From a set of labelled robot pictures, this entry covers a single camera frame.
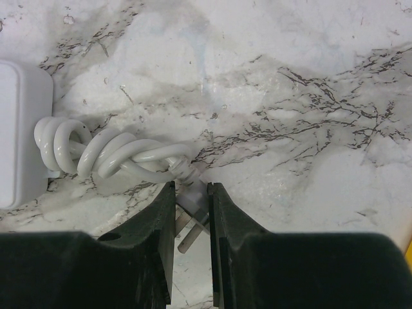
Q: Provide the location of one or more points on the white power strip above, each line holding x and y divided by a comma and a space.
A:
26, 98

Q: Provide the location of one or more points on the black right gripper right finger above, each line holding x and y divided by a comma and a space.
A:
255, 268

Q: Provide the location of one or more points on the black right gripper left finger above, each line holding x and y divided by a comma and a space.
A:
130, 266

